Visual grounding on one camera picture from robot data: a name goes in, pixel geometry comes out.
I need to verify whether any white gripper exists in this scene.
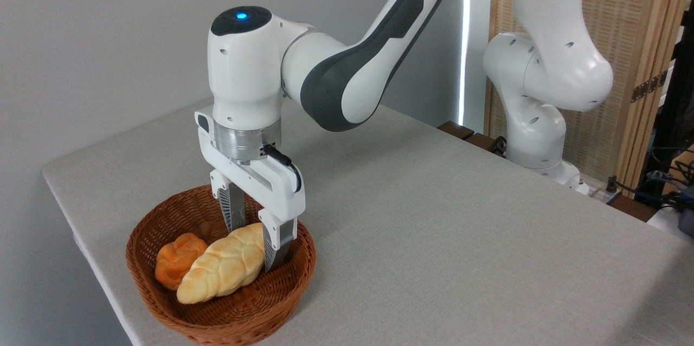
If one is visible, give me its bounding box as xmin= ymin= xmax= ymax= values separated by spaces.
xmin=195 ymin=110 xmax=306 ymax=272

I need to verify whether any long braided pale bread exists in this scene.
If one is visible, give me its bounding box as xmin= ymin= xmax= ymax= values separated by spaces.
xmin=176 ymin=222 xmax=265 ymax=304

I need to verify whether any brown wicker basket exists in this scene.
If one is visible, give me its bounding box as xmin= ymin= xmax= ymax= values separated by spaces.
xmin=126 ymin=183 xmax=317 ymax=346

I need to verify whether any round orange bun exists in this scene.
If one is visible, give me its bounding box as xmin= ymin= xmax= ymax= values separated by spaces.
xmin=155 ymin=233 xmax=208 ymax=290

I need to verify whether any grey tablecloth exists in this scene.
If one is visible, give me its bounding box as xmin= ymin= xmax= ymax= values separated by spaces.
xmin=42 ymin=98 xmax=694 ymax=346

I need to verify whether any dark brown wooden slat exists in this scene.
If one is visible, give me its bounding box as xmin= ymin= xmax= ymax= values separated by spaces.
xmin=437 ymin=121 xmax=475 ymax=140
xmin=466 ymin=133 xmax=505 ymax=155

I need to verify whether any bamboo folding screen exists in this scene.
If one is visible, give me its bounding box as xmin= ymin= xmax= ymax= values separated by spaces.
xmin=484 ymin=0 xmax=694 ymax=192

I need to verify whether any brass screen hinge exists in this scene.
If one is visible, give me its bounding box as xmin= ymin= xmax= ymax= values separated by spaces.
xmin=631 ymin=71 xmax=669 ymax=103

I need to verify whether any blue grey device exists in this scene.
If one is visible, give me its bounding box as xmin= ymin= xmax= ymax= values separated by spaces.
xmin=678 ymin=186 xmax=694 ymax=236

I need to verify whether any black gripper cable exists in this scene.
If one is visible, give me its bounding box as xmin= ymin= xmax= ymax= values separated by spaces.
xmin=263 ymin=144 xmax=303 ymax=193

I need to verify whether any tangled black cable bundle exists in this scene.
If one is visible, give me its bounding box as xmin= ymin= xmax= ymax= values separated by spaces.
xmin=605 ymin=170 xmax=694 ymax=214

